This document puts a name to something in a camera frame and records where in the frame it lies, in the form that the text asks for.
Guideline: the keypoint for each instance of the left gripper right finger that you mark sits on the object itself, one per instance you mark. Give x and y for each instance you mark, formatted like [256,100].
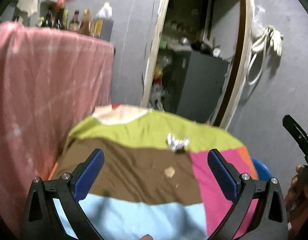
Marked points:
[258,208]

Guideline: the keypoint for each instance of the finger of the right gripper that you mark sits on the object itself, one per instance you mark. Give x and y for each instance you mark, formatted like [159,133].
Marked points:
[298,134]

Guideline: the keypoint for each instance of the white green wrapper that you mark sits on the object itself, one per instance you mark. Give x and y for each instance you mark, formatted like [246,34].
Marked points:
[176,144]

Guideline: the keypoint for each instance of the person's right hand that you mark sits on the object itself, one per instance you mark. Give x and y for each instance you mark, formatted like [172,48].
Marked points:
[296,202]

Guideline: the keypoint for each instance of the blue plastic bucket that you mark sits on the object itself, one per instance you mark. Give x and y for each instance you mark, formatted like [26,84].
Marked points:
[264,173]

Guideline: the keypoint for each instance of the white rubber gloves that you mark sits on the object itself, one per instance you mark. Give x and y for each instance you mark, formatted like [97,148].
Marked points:
[276,40]

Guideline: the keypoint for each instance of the small peel crumb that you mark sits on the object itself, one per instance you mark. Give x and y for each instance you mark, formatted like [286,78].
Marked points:
[169,172]

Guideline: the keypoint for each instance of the multicolour patchwork tablecloth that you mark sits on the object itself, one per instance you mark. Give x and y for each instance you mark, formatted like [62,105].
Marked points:
[131,197]

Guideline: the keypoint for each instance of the dark grey cabinet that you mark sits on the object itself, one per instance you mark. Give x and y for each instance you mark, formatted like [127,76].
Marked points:
[198,86]

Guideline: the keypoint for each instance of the pink hanging cloth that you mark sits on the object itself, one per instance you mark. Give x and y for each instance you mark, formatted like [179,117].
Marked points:
[49,81]

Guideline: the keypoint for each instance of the black wok on cabinet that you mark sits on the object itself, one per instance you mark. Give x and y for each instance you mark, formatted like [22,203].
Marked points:
[205,48]

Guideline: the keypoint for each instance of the green box on shelf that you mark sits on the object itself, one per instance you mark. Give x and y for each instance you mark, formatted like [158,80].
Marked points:
[162,44]

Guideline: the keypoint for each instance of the brown sauce bottle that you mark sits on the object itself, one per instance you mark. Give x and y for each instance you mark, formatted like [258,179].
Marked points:
[85,23]

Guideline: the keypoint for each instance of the dark soy sauce bottle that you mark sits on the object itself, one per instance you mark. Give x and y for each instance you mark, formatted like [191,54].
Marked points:
[74,24]

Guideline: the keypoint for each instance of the wooden door frame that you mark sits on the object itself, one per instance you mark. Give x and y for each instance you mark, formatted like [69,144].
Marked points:
[237,78]

